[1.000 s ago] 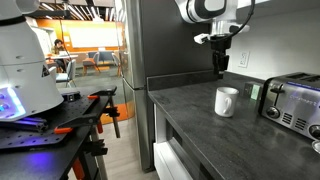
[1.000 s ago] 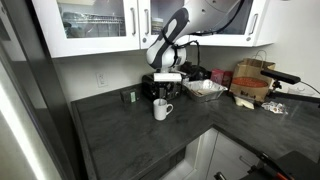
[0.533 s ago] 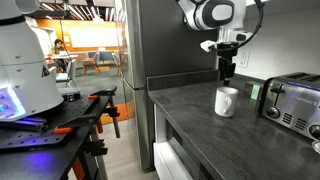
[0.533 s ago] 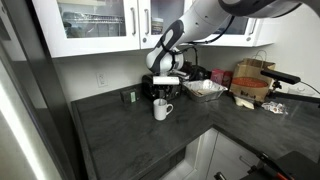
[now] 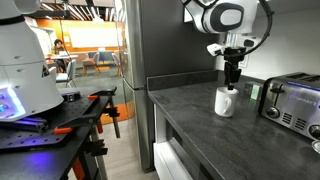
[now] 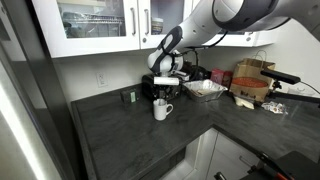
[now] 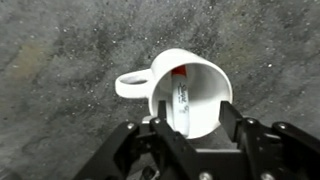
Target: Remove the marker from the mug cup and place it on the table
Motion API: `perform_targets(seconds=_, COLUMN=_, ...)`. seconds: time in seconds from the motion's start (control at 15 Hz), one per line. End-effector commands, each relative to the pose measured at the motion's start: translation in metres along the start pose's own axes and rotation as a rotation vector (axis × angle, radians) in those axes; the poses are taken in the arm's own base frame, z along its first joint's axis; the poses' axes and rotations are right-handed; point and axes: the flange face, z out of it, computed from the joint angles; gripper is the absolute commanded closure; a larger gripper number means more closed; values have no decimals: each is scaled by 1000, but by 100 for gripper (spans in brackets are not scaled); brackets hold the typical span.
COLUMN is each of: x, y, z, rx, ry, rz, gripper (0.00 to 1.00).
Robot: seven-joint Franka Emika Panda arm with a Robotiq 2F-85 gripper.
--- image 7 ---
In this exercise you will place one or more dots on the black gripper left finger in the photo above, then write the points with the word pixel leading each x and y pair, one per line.
pixel 146 153

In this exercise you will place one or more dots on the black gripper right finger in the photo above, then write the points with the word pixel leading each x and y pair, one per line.
pixel 266 150

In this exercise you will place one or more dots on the white marker with red cap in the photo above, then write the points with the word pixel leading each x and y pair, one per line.
pixel 180 100

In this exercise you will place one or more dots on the white ceramic mug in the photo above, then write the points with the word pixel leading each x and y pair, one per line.
pixel 203 90

